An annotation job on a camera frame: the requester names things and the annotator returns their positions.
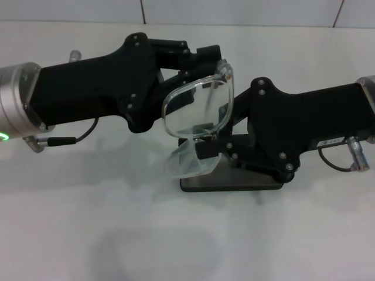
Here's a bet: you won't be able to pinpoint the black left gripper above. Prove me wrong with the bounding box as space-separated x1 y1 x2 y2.
30 32 176 134

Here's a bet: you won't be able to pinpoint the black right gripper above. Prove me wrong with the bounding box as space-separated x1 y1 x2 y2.
218 76 375 183

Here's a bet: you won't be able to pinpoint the clear white glasses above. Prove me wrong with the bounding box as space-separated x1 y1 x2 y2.
161 58 235 179

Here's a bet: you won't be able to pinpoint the black glasses case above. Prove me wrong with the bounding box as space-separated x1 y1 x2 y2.
179 133 285 193

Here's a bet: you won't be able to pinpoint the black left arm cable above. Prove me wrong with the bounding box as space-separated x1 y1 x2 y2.
48 116 100 147

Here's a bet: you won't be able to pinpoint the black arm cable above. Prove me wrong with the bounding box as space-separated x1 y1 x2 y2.
318 147 354 171
48 116 100 147

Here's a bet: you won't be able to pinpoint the silver left cable connector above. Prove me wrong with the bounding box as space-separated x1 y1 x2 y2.
23 135 50 153

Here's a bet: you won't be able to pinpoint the silver cable connector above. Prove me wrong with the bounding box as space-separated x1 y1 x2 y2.
345 136 372 171
23 135 50 153

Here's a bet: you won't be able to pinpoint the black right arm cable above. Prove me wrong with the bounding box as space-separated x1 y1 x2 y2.
318 147 354 171

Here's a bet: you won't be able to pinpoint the silver right cable connector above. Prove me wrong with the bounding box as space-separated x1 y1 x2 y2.
345 136 372 171

